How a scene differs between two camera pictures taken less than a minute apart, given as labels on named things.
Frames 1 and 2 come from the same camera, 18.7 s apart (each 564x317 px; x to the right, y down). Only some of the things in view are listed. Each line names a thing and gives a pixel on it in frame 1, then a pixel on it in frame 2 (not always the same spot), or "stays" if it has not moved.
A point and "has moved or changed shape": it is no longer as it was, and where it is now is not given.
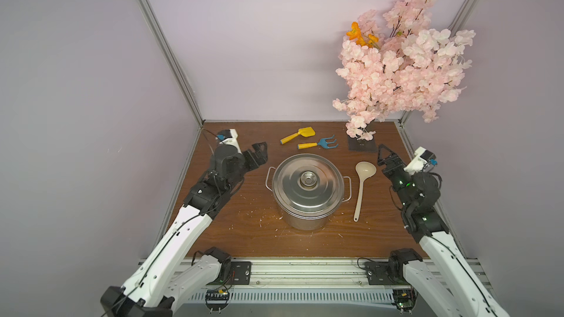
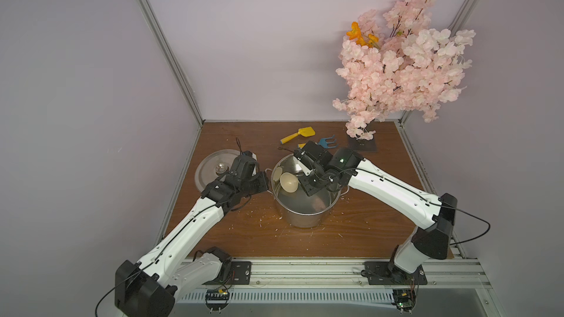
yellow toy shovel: (307, 131) stays
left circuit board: (217, 299) stays
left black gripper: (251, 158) to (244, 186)
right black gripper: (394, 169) to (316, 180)
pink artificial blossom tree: (396, 62) stays
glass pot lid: (308, 183) has moved or changed shape
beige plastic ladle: (364, 170) to (289, 182)
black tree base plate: (355, 144) stays
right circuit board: (405, 298) stays
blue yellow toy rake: (324, 142) stays
